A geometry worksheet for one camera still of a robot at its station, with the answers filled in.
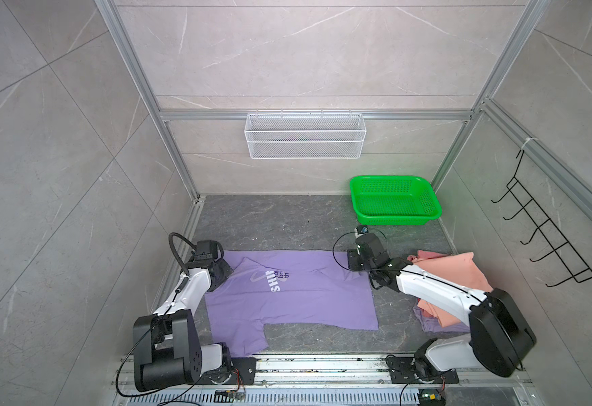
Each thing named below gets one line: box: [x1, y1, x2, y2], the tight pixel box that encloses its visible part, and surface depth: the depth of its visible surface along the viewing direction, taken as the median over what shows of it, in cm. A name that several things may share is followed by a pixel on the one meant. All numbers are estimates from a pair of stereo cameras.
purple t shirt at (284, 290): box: [203, 249, 379, 356], surface depth 89 cm
